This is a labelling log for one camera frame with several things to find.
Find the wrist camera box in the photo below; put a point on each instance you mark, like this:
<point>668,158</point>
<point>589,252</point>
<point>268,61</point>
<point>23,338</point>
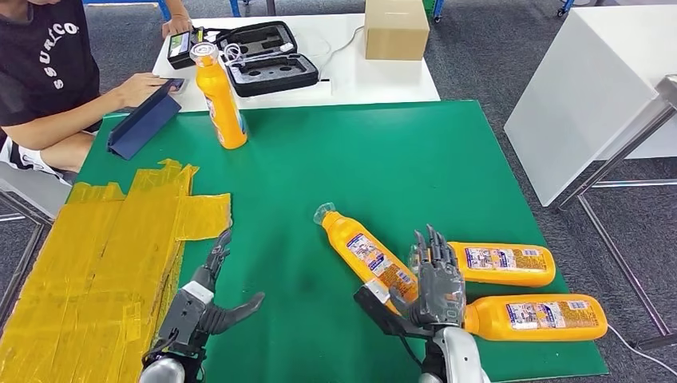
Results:
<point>182,317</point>
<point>381,314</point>

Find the person's right hand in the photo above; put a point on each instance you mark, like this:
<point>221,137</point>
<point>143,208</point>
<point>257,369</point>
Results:
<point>135,89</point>

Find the steel table frame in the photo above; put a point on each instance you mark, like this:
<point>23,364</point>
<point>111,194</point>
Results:
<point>624,145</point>

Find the person's left hand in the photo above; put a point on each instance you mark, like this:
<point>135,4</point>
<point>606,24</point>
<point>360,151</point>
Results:
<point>177,25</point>

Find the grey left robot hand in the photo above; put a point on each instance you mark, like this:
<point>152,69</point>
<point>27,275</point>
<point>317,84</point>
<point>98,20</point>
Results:
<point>227,317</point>

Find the grey stool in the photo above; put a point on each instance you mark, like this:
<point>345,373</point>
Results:
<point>26,185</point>

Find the steel stool frame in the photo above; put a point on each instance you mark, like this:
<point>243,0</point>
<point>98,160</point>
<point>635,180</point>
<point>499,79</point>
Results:
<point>13,215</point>

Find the blue metal rack frame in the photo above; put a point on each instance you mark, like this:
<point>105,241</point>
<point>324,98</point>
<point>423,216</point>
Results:
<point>127,1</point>
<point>234,6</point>

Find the blue folding tablet case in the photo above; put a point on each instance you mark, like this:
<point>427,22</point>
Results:
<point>140,124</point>

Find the person's hand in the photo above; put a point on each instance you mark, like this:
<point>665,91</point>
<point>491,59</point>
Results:
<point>135,89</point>
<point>177,25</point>

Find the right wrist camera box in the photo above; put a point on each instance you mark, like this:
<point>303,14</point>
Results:
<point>381,314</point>

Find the blue cart leg with caster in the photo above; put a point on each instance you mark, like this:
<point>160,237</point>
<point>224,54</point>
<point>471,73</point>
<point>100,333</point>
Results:
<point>566,6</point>

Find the person's left forearm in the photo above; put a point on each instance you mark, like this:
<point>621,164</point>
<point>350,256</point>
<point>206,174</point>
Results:
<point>173,6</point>

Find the black device with screen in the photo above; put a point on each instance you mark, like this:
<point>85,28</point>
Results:
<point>180,48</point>

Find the orange detergent bottle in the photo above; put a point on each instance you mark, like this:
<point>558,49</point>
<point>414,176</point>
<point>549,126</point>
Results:
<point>225,111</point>
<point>365,253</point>
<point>539,317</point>
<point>507,264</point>

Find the white cabinet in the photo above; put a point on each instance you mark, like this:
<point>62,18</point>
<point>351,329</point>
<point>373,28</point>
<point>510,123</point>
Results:
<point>582,87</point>

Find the brown cardboard box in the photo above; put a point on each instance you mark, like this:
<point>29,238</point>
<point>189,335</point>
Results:
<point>395,30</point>

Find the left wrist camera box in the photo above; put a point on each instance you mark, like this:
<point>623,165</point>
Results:
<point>182,317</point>

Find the black foam-lined case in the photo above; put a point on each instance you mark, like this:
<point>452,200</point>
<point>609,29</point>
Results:
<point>270,58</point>

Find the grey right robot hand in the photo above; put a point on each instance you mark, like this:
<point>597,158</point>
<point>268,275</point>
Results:
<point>441,291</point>

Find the person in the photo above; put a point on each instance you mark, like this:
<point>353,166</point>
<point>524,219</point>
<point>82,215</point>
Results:
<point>42,58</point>

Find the white table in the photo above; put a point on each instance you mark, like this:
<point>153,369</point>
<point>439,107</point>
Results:
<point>381,82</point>

